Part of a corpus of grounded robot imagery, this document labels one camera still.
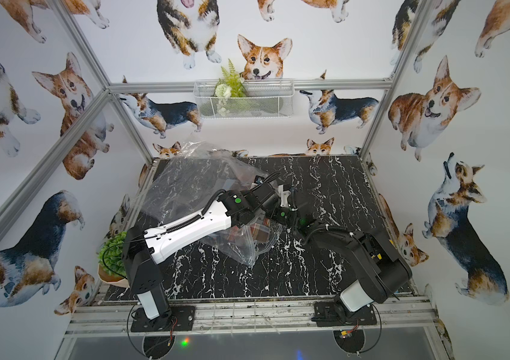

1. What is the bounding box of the red plaid shirt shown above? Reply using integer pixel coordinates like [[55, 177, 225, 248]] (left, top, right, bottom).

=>
[[228, 217, 271, 244]]

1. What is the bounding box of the clear plastic vacuum bag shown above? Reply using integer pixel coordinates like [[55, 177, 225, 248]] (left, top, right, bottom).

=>
[[139, 142, 283, 266]]

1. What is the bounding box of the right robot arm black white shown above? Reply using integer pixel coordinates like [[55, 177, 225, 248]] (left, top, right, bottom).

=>
[[271, 185, 412, 313]]

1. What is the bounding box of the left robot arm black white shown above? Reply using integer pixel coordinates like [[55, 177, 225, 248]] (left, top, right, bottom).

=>
[[121, 172, 291, 320]]

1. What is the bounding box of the artificial fern with white flower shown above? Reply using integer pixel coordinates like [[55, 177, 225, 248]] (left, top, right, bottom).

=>
[[214, 59, 248, 116]]

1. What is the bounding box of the green potted plant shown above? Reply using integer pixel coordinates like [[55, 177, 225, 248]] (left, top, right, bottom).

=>
[[97, 232, 129, 289]]

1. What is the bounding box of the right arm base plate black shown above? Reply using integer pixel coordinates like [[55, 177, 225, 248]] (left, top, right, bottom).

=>
[[311, 301, 378, 327]]

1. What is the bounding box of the white wire wall basket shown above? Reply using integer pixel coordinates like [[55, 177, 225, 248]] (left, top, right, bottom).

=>
[[193, 79, 295, 119]]

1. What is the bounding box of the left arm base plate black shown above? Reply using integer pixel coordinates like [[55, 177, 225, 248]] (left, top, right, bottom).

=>
[[130, 305, 196, 332]]

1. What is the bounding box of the aluminium frame rail front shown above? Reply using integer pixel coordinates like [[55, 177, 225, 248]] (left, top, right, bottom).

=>
[[64, 296, 438, 338]]

